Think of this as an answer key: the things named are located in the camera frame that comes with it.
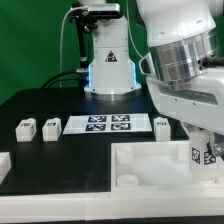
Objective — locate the white left fence rail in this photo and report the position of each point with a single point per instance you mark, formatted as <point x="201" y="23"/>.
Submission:
<point x="5" y="165"/>

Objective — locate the white marker sheet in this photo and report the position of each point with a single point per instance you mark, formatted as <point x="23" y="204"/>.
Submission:
<point x="112" y="123"/>

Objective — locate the white front fence rail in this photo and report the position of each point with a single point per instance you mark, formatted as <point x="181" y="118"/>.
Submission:
<point x="114" y="205"/>

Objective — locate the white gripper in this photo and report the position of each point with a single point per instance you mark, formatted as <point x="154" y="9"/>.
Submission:
<point x="202" y="105"/>

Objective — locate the white fence rail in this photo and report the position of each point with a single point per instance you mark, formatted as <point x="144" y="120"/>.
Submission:
<point x="114" y="205"/>
<point x="5" y="165"/>

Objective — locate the black camera stand pole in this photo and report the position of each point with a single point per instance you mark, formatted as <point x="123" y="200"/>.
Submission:
<point x="83" y="56"/>

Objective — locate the white square table top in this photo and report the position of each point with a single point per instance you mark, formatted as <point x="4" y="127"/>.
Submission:
<point x="157" y="166"/>

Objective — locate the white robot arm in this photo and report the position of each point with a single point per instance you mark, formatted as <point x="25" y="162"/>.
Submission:
<point x="186" y="77"/>

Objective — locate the black camera on mount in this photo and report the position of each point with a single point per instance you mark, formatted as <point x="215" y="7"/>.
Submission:
<point x="93" y="13"/>

